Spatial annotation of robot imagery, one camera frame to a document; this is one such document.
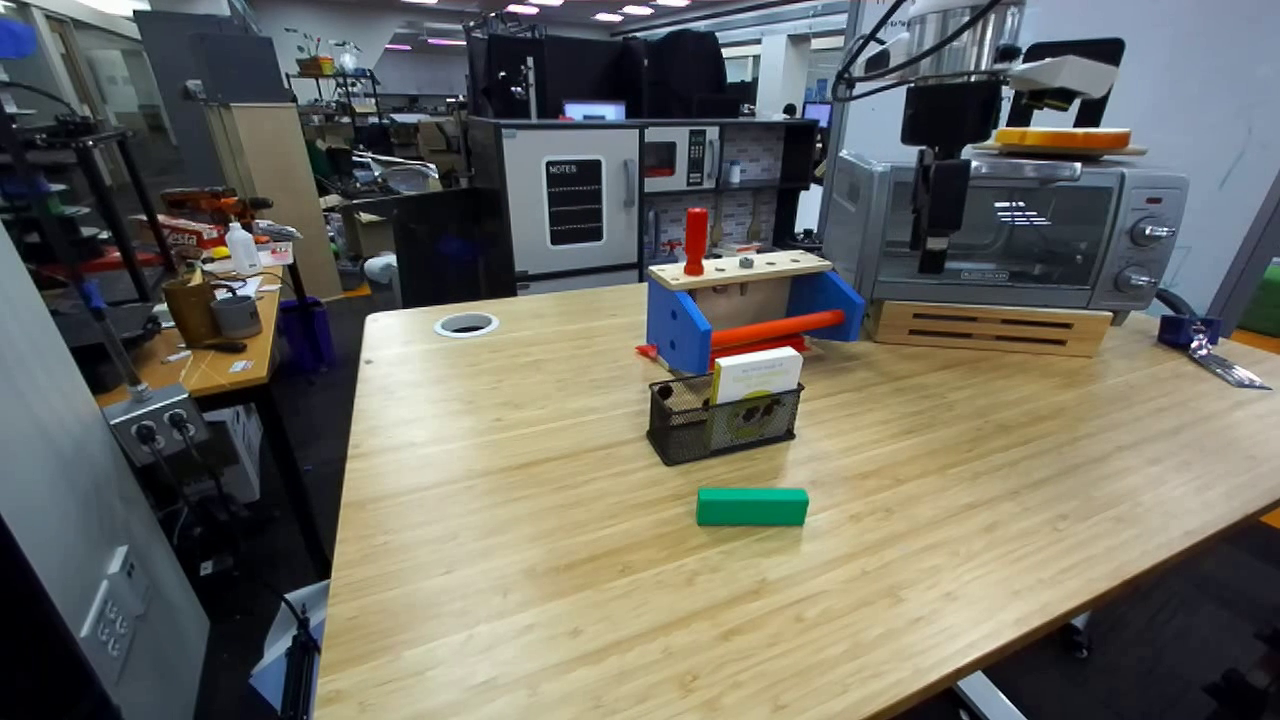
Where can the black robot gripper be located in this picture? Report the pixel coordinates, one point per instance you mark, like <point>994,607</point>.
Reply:
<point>940,121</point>

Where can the yellow and white book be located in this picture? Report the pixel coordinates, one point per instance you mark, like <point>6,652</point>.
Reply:
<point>757,374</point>

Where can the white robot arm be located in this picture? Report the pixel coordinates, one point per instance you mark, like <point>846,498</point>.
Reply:
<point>946,57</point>

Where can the black mesh box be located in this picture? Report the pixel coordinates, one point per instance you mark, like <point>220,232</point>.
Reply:
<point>685,427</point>

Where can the grey toaster oven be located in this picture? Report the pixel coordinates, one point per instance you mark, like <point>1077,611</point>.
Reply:
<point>1047,232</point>

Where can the orange plate on oven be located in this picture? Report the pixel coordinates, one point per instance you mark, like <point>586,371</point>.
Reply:
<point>1060,143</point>

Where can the wooden blue toy toolbox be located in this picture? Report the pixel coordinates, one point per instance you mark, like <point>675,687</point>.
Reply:
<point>746,307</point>

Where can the blue spatula holder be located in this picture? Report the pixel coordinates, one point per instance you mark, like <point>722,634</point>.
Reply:
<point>1186,331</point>

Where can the green rectangular block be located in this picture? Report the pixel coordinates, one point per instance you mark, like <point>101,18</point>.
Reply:
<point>751,507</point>

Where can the white lab oven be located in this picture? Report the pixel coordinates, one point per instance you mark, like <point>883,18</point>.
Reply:
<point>572,196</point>

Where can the wooden side desk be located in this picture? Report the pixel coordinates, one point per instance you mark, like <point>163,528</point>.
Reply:
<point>204,374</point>

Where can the red toy screwdriver handle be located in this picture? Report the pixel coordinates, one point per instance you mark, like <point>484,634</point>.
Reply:
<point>693,242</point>

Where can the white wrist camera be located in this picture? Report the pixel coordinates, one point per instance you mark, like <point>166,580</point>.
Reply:
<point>1060,73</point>

